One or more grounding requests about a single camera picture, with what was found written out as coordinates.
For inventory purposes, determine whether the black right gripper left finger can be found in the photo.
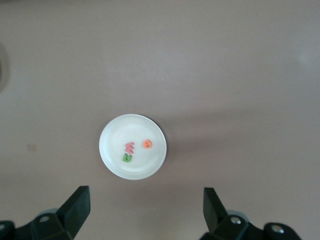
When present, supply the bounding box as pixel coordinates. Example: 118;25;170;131
0;185;91;240

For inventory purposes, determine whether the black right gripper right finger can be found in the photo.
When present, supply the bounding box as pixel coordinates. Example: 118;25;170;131
199;187;301;240

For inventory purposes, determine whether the pink foam letter w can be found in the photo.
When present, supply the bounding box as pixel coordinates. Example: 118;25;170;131
124;141;137;155

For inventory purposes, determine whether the light brown round plate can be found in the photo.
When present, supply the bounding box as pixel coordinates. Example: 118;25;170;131
98;114;168;181

